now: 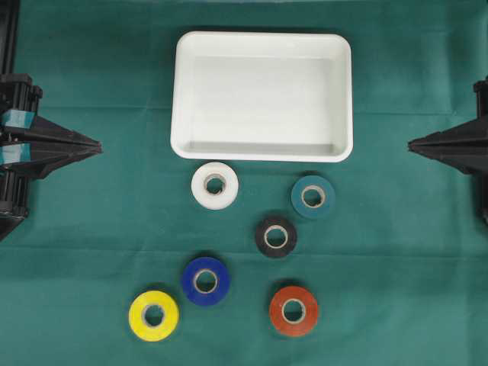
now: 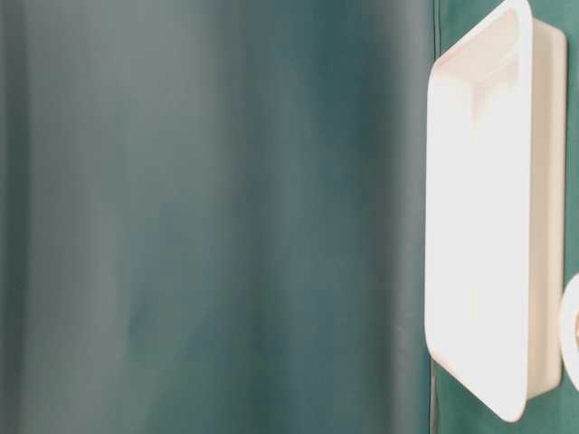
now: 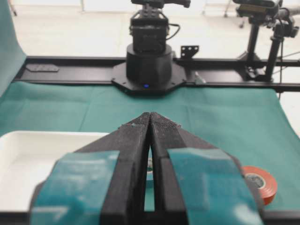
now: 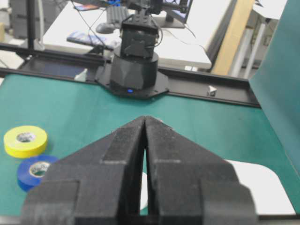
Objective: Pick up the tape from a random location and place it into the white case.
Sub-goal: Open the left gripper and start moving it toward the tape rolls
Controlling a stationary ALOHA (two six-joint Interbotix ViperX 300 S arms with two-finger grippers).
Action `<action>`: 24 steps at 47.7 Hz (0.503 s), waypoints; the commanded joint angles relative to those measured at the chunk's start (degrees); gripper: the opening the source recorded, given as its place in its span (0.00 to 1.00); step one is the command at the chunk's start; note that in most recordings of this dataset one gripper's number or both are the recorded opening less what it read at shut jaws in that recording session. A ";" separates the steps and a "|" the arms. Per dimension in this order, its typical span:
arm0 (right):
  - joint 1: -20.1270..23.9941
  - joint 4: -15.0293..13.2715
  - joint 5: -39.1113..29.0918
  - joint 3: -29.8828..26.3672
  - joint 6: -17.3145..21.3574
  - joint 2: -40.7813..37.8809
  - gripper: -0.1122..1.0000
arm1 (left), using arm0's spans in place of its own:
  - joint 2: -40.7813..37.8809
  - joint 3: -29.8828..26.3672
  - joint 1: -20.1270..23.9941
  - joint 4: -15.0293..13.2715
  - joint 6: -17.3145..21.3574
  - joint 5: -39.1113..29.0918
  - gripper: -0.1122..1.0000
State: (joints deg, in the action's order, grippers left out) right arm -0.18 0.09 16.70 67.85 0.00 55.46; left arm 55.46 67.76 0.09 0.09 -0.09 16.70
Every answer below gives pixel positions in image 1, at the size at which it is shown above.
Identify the blue tape roll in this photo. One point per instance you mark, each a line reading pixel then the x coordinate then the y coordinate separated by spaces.
pixel 205 281

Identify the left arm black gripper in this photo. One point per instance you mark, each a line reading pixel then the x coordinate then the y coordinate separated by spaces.
pixel 20 158

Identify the white plastic tray case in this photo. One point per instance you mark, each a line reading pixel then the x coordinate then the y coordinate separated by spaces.
pixel 262 97

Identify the green tape roll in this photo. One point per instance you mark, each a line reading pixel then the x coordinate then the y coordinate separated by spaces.
pixel 313 197

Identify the yellow tape roll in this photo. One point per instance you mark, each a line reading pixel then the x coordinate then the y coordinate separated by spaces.
pixel 153 316

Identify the black frame rail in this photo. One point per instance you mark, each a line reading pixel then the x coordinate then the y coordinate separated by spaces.
pixel 9 24

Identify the red tape roll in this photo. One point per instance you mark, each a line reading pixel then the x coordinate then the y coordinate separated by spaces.
pixel 293 311

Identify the black tape roll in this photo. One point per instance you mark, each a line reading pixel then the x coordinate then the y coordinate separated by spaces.
pixel 275 237

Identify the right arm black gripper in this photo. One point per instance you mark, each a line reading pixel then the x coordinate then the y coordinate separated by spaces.
pixel 469 159

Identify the white tape roll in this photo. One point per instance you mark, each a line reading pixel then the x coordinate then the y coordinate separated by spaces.
pixel 215 185

